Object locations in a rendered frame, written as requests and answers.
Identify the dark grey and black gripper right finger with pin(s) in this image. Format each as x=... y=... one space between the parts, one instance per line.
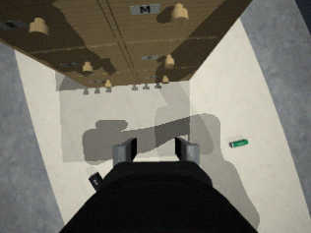
x=187 y=151

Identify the black nine-volt battery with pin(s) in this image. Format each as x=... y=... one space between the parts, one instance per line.
x=95 y=181

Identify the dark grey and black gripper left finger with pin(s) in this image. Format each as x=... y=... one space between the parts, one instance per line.
x=124 y=152

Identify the wooden drawer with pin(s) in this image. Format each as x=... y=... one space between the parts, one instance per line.
x=150 y=18
x=97 y=58
x=107 y=80
x=165 y=75
x=61 y=22
x=157 y=53

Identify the small wooden chest of drawers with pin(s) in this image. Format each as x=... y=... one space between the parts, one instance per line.
x=118 y=38

